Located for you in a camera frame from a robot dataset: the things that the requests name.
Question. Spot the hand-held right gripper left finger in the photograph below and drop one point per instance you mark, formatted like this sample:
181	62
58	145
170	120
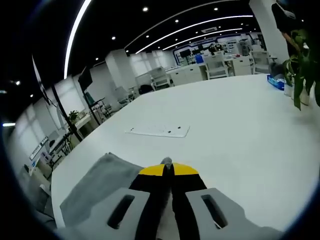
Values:
140	207

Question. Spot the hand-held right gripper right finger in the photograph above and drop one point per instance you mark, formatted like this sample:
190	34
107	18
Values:
195	207

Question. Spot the grey towel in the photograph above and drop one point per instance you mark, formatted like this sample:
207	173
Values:
105	180

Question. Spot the flat white panel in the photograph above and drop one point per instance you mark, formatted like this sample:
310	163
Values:
160	130

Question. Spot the small green plant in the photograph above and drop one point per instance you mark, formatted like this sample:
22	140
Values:
73	116

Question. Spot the black monitor stand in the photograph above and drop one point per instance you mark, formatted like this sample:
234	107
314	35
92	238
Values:
66	117

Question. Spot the white office chair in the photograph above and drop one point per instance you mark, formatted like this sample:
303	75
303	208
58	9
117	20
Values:
217	67
161	78

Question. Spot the small black monitor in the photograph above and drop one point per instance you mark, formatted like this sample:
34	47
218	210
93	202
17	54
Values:
85	77

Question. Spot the blue tissue pack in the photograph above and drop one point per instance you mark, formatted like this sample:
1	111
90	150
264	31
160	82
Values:
275	82

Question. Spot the large black monitor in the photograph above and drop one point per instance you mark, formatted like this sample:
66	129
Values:
41	82

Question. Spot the green potted plant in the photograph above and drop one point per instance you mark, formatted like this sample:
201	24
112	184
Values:
303	67

